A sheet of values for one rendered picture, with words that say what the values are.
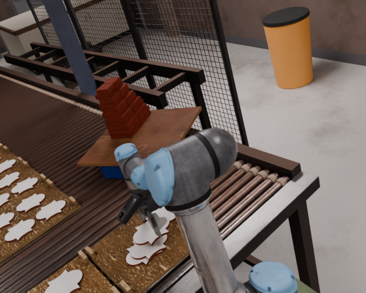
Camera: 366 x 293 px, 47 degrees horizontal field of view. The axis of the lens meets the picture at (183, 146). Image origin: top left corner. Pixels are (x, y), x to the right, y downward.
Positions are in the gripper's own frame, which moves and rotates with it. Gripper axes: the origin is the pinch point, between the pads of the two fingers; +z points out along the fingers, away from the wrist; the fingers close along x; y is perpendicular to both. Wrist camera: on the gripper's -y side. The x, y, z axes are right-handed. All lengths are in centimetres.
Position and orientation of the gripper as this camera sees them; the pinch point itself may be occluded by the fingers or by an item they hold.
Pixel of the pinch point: (151, 229)
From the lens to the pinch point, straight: 157.7
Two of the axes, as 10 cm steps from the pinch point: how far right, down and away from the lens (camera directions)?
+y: 8.0, -4.8, 3.6
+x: -5.4, -3.0, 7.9
